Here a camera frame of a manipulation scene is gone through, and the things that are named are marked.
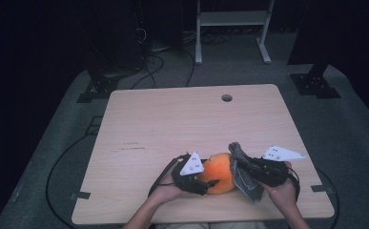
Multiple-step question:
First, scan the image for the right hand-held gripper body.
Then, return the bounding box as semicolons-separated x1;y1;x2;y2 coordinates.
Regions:
252;145;307;188

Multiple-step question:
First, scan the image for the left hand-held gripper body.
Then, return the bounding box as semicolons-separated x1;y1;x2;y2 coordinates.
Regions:
171;151;210;196

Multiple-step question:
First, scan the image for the white metal stand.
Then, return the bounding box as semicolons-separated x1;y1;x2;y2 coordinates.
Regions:
195;0;276;66

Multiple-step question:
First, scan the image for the grey fluffy cloth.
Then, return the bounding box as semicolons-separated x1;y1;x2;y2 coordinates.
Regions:
228;141;265;202

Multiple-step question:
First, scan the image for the dark equipment cabinet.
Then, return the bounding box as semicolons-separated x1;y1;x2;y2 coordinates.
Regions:
86;0;147;73

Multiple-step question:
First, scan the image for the right hand-held gripper black cable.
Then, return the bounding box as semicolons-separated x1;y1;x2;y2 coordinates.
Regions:
287;166;301;202

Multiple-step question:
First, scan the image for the orange round fruit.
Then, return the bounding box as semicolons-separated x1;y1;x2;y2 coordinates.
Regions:
200;152;237;196

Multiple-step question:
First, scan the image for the thin black cable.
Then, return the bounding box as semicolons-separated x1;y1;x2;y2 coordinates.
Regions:
184;50;196;88

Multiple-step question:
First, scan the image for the long black floor cable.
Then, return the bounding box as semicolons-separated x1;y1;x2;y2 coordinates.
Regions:
315;167;340;229
45;133;93;229

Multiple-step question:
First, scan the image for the black stand base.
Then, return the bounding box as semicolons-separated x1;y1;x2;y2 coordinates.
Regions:
75;71;120;104
290;61;342;99

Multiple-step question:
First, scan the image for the grey tape strip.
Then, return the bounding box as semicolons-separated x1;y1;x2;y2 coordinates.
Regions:
310;184;335;194
70;191;92;201

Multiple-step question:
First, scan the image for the left hand-held gripper black cable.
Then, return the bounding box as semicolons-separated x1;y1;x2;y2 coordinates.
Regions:
147;156;181;198

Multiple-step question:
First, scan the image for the tangle of black cables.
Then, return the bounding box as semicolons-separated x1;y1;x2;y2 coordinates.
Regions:
200;31;234;46

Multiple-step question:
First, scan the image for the person's right hand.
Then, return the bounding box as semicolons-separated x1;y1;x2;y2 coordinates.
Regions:
261;161;301;212

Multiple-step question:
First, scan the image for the looped black cable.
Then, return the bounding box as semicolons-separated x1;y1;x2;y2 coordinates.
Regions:
130;53;166;91

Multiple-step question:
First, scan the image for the hand-held gripper black cable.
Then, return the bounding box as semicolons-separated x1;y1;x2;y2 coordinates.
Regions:
147;156;181;198
287;166;301;202

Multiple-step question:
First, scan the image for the person's left hand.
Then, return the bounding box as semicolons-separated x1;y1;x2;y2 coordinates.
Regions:
148;157;187;205

